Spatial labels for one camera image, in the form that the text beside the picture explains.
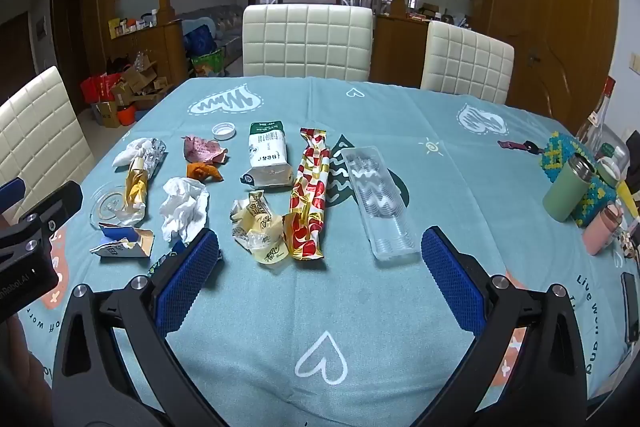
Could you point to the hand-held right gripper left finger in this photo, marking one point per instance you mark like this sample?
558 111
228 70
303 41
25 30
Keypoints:
187 279

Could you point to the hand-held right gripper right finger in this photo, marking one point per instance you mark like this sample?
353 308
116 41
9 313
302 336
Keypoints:
452 279

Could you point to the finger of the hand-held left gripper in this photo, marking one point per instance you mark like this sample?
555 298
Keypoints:
11 193
55 204

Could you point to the blue foil wrapper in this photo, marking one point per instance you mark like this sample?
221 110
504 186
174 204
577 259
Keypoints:
172 251

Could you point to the yellow wrapper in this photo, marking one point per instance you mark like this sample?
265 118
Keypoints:
260 227

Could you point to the white tissue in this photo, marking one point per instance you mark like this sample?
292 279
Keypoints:
129 153
182 207

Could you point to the pink paper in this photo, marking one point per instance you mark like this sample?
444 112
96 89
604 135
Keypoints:
200 149

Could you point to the white green milk carton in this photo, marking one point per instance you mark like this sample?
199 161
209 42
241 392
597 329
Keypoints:
267 157

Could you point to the red gold foil wrapper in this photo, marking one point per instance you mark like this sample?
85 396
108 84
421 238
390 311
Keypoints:
310 192

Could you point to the white bottle cap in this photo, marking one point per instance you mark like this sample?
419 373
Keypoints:
223 131

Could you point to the clear glass dish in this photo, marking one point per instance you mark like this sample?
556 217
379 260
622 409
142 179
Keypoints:
102 208

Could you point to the cream quilted leather chair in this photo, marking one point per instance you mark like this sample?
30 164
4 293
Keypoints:
40 127
465 62
305 42

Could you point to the torn blue white carton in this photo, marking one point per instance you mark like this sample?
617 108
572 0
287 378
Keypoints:
120 239

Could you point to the clear plastic tray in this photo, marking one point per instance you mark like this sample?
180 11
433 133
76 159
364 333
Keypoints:
380 207

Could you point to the orange peel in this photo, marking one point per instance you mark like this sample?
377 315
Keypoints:
202 170

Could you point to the orange bucket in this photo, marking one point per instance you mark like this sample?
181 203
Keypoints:
126 116

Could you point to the silver foil blister pack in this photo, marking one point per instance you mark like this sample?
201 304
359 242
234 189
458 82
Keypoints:
156 149

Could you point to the red paper bags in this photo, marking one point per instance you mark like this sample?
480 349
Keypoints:
100 88

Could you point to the teal printed tablecloth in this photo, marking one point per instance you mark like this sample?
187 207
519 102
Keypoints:
320 292

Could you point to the pile of cardboard boxes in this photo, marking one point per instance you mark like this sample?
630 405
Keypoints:
140 87

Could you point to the green thermos flask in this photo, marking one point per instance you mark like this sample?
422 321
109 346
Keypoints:
567 189

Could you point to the dark red key holder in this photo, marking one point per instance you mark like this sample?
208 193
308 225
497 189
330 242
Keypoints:
520 146

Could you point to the pink thermos flask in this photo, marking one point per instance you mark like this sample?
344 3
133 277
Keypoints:
602 229

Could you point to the blue yellow beaded box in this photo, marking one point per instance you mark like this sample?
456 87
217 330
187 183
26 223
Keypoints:
555 157

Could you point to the wooden partition cabinet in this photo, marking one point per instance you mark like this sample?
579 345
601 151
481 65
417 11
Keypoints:
150 52

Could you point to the black smartphone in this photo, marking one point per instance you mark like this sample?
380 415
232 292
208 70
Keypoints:
631 307

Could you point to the assorted bottles and boxes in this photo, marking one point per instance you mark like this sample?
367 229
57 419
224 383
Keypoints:
132 26

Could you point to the clear glass jar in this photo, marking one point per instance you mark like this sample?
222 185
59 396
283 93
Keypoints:
612 162

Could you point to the colourful shopping bag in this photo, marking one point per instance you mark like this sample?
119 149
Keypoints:
209 63

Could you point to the glass bottle with red label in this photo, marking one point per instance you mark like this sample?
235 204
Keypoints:
595 117

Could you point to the wooden low cabinet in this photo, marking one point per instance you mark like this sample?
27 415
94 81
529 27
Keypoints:
400 52

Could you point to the grey sofa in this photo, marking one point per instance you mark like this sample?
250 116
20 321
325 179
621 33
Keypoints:
227 22

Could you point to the wooden double door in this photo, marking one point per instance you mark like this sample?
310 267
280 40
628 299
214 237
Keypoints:
550 7

